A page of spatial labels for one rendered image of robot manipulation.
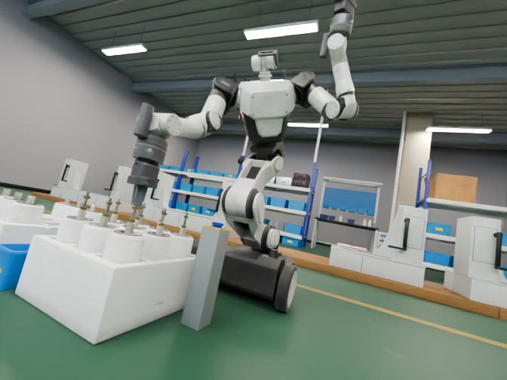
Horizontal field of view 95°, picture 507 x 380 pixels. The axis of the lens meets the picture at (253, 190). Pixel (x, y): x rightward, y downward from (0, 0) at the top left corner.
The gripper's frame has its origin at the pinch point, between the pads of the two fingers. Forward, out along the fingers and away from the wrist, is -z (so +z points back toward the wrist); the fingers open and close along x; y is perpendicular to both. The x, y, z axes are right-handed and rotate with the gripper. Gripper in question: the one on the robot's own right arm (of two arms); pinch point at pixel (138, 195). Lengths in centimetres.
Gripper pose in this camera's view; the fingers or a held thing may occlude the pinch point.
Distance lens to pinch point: 77.5
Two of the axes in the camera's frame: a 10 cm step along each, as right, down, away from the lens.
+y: -6.4, -2.3, -7.3
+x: -7.4, -0.6, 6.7
